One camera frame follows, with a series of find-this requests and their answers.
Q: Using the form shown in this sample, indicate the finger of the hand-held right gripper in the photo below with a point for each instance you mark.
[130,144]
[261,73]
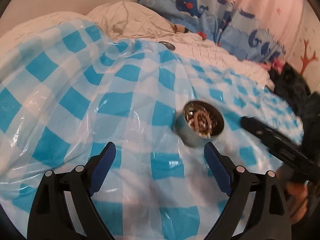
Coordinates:
[257,127]

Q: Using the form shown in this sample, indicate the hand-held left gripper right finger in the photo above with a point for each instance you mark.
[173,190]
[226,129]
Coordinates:
[217,168]

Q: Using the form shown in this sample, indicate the round metal tin can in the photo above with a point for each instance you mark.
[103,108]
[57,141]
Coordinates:
[185,135]

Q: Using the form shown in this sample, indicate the beige and brown tube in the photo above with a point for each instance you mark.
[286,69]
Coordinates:
[180,28]

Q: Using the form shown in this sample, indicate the white lined duvet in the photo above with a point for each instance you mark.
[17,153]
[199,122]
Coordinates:
[212,55]

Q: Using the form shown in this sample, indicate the blue whale print pillow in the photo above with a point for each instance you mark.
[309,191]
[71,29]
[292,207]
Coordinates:
[250,42]
[190,5]

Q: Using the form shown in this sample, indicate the pink printed curtain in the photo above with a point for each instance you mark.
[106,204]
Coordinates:
[275,10]

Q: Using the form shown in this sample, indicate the round metal tin lid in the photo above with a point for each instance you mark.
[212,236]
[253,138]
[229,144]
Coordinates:
[167,45]

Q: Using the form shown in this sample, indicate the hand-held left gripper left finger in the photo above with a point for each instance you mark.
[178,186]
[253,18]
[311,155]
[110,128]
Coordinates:
[103,165]

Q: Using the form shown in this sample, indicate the dark clothes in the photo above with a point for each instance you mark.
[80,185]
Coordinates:
[290,85]

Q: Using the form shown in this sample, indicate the blue checkered plastic sheet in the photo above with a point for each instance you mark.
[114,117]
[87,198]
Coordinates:
[100,100]

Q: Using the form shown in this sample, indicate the person's right hand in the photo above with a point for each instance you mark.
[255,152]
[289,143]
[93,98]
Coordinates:
[297,200]

